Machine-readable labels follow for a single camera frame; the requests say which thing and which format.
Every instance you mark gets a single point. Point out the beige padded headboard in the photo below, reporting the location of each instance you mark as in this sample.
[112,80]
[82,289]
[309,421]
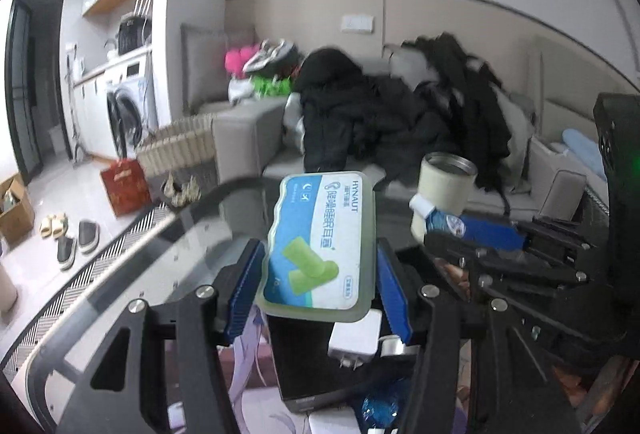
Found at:
[575,69]

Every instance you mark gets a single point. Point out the red gift box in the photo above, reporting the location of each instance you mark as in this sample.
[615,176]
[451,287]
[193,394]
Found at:
[125,189]

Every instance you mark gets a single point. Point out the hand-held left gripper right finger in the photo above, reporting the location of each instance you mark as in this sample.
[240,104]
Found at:
[392,294]

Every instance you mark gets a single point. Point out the wicker laundry basket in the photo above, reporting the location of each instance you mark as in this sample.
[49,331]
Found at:
[175,144]

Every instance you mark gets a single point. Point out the small blue label bottle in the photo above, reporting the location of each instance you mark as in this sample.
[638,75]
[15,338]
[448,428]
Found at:
[445,221]

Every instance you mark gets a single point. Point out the pink plush toy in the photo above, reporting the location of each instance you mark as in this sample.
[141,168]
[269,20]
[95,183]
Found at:
[235,60]

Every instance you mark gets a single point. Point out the black white striped rug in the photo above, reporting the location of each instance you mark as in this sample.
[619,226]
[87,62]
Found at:
[115,254]

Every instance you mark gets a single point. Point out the black cardboard box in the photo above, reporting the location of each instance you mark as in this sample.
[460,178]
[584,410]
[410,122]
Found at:
[305,364]

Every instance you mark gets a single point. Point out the white base cabinet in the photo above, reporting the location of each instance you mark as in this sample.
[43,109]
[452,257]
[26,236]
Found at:
[92,109]

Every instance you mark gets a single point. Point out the white cylindrical bin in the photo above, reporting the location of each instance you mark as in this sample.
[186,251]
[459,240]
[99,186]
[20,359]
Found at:
[6,289]

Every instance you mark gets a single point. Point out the white charger plug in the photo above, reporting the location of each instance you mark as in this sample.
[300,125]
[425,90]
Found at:
[355,339]

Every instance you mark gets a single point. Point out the blue crumpled packet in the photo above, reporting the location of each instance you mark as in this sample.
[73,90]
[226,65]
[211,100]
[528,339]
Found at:
[380,404]

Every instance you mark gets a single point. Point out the patterned slippers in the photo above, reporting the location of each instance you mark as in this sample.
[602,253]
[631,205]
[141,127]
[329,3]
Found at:
[180,191]

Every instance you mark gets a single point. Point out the dark slip-on shoe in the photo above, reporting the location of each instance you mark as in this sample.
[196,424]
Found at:
[89,236]
[66,253]

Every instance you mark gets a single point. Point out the grey sofa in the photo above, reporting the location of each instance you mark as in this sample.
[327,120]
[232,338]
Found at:
[240,129]

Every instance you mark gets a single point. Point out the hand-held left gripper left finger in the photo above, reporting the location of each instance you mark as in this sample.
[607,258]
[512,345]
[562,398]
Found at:
[245,289]

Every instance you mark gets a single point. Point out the grey square cushion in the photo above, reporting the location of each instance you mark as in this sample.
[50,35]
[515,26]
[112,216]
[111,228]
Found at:
[210,64]

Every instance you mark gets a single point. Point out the green bag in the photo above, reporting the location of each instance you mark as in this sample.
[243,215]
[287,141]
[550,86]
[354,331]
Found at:
[270,85]

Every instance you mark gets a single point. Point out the brown cardboard box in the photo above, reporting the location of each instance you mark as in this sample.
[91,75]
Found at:
[17,219]

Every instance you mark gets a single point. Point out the small silver object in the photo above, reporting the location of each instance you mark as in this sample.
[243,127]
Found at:
[400,348]

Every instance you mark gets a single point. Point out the light blue pillow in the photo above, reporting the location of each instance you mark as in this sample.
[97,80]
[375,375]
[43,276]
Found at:
[585,154]

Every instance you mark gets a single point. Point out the floor mop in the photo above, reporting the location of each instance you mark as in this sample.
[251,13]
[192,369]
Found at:
[75,124]

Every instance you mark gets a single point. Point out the black countertop oven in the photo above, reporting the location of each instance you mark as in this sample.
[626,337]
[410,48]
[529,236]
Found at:
[131,36]

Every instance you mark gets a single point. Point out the black puffy jacket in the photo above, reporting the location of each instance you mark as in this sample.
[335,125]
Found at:
[360,114]

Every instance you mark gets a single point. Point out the black framed glass door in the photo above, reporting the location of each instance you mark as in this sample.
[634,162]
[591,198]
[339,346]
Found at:
[35,84]

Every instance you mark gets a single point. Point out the light grey cushion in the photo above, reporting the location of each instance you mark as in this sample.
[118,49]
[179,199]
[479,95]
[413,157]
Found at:
[405,64]

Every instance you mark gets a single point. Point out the white wall switch panel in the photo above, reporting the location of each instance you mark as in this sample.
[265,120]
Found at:
[357,23]

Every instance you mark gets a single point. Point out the white washing machine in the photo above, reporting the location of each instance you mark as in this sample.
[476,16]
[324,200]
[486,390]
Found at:
[132,104]

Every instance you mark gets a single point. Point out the printed cartoon table mat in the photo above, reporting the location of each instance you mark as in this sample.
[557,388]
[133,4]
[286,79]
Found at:
[250,364]

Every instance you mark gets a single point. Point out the white green earplug case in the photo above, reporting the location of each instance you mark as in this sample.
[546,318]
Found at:
[320,239]

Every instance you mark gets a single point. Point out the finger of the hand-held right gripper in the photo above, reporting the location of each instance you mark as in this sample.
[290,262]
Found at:
[492,234]
[500,264]

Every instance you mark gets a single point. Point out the cream tumbler cup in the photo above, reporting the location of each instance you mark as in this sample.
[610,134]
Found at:
[445,189]

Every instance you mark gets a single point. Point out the black draped clothes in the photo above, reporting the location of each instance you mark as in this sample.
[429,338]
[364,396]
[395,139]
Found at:
[475,104]

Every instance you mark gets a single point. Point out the pair of beige slippers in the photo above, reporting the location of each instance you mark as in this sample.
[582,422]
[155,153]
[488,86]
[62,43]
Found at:
[54,226]

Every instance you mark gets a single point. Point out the white plastic bag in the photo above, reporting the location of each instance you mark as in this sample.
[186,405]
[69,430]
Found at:
[242,91]

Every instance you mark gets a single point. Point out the white router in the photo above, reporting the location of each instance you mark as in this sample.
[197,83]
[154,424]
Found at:
[142,6]

